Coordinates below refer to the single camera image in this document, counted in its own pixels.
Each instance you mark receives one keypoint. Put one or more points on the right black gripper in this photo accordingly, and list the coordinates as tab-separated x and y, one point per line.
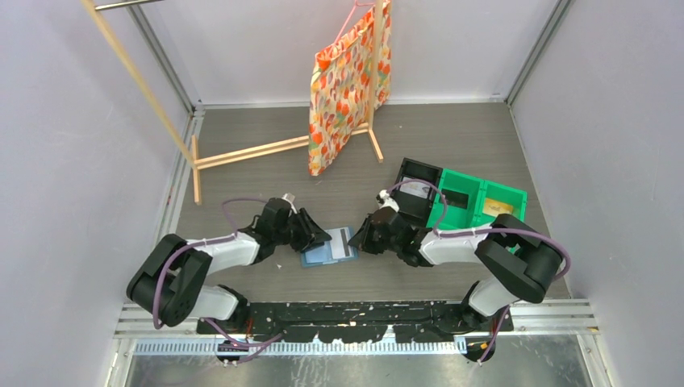
362	239

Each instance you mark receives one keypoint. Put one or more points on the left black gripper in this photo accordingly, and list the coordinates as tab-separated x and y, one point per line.
306	226

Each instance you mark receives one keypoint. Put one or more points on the blue leather card holder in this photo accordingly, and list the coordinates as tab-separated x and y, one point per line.
319	257

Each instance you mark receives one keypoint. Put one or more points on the white card with stripe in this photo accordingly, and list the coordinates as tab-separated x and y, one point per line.
340	250

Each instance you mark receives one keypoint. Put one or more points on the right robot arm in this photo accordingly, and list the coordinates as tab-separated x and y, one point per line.
522	262

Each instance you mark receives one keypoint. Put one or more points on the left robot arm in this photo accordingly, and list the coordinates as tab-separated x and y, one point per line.
171	283

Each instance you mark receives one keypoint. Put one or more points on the silver card in black bin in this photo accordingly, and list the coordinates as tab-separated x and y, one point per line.
415	187

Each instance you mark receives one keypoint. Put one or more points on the gold card in bin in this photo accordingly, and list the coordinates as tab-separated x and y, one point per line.
493	207

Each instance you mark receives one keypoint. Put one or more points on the black plastic bin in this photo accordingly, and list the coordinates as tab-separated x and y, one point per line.
415	198

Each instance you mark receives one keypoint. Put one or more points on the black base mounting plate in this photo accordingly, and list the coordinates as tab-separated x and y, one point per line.
353	322

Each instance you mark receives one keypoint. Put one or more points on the green plastic bin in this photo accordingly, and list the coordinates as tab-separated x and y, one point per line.
465	196

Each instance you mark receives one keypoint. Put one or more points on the wooden clothes rack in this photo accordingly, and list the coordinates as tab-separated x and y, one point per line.
189	149

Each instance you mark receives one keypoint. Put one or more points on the floral orange fabric bag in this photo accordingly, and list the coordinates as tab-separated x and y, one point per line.
340	87

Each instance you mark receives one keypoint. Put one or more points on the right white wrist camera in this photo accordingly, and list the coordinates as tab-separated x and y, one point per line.
384	200

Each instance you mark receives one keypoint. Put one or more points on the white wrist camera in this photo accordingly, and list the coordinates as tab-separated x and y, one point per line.
384	200
289	197

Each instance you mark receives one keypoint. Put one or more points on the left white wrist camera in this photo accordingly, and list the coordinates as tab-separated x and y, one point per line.
289	197

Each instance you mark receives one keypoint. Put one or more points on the aluminium frame rail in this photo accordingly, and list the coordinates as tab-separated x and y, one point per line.
552	317

